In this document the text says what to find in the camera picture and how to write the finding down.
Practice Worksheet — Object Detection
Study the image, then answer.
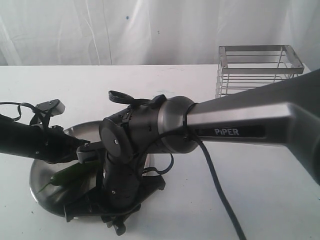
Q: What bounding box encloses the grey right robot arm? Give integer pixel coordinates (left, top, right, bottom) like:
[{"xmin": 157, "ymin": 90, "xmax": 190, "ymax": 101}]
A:
[{"xmin": 64, "ymin": 70, "xmax": 320, "ymax": 225}]

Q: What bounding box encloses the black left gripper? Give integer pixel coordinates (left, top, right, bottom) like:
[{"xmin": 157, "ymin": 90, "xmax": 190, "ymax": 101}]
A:
[{"xmin": 43, "ymin": 125, "xmax": 85, "ymax": 164}]

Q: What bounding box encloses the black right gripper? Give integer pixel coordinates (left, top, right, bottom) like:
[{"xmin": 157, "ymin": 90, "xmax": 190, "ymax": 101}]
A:
[{"xmin": 64, "ymin": 153, "xmax": 166, "ymax": 223}]

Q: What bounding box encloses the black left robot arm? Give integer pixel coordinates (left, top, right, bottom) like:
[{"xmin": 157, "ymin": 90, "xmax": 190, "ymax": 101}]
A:
[{"xmin": 0, "ymin": 115, "xmax": 88, "ymax": 164}]

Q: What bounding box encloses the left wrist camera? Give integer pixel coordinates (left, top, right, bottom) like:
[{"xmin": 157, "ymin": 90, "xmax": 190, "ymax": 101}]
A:
[{"xmin": 35, "ymin": 99, "xmax": 66, "ymax": 117}]

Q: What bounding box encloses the round stainless steel plate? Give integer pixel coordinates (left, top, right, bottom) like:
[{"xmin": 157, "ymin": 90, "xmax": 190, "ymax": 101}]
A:
[{"xmin": 29, "ymin": 120, "xmax": 156, "ymax": 217}]

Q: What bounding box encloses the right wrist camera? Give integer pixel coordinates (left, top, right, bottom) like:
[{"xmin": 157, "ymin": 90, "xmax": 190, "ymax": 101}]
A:
[{"xmin": 76, "ymin": 141, "xmax": 104, "ymax": 164}]

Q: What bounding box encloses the green cucumber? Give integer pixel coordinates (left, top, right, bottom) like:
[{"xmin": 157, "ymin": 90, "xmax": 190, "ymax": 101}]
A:
[{"xmin": 37, "ymin": 161, "xmax": 100, "ymax": 194}]

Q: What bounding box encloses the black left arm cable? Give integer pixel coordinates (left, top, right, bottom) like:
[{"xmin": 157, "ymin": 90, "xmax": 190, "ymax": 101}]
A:
[{"xmin": 0, "ymin": 101, "xmax": 53, "ymax": 131}]

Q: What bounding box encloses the white backdrop curtain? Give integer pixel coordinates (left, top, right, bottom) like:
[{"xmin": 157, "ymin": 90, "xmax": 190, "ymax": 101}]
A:
[{"xmin": 0, "ymin": 0, "xmax": 320, "ymax": 69}]

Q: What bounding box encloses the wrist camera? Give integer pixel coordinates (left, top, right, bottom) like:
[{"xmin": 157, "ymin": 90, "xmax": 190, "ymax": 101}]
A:
[
  {"xmin": 76, "ymin": 141, "xmax": 104, "ymax": 164},
  {"xmin": 35, "ymin": 99, "xmax": 66, "ymax": 117}
]

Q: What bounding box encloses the black kitchen knife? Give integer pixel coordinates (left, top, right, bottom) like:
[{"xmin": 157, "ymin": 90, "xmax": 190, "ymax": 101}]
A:
[{"xmin": 113, "ymin": 217, "xmax": 126, "ymax": 236}]

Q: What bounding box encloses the steel wire utensil rack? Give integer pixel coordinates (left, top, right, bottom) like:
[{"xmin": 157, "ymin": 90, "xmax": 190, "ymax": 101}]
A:
[{"xmin": 215, "ymin": 44, "xmax": 305, "ymax": 98}]

